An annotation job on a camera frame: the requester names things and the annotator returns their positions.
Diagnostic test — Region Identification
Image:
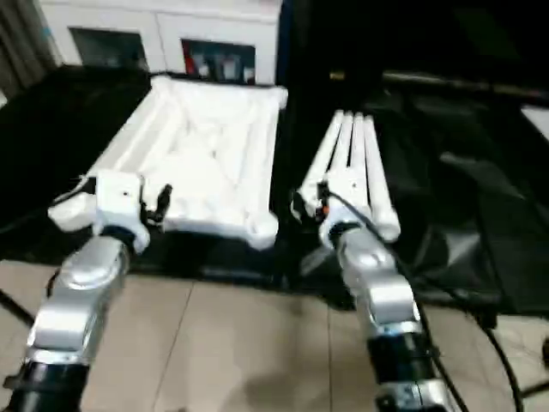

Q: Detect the white plastic table leg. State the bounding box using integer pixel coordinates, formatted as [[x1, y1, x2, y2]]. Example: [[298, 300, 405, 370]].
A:
[[296, 109, 346, 199], [350, 111, 378, 215], [325, 110, 355, 190], [363, 112, 403, 242]]

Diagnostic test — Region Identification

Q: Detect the black work mat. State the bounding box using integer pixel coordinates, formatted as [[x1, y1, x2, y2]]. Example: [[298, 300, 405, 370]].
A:
[[0, 64, 549, 317]]

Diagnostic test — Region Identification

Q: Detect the black box with yellow label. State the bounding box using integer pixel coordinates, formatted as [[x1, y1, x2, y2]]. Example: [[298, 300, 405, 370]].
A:
[[281, 0, 387, 108]]

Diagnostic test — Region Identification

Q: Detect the red package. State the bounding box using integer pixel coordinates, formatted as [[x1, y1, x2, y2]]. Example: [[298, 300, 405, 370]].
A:
[[183, 40, 202, 74]]

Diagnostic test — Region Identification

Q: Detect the white glass-door cabinet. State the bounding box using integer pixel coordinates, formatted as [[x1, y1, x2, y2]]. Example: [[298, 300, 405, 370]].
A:
[[37, 0, 283, 85]]

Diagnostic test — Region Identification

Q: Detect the white flat board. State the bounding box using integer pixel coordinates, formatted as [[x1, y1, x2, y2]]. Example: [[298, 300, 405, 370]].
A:
[[520, 104, 549, 142]]

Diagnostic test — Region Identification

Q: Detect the grey curtain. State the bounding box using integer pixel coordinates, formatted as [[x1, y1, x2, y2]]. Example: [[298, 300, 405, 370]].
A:
[[0, 0, 59, 102]]

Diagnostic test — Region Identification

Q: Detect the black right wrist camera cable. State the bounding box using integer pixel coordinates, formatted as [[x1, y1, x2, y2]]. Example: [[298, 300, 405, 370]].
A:
[[316, 180, 468, 412]]

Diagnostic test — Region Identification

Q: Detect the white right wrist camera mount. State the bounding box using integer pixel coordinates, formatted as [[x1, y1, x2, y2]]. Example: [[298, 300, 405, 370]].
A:
[[293, 179, 359, 241]]

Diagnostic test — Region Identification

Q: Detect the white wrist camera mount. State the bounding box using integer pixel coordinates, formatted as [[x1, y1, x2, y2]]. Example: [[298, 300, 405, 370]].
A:
[[293, 179, 359, 241], [47, 170, 151, 254]]

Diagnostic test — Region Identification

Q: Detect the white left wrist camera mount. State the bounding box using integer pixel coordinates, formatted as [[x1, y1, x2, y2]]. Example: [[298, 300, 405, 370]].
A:
[[47, 170, 151, 254]]

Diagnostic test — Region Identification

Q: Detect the dark metal rail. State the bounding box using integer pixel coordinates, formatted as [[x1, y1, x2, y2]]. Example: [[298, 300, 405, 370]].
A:
[[381, 70, 549, 98]]

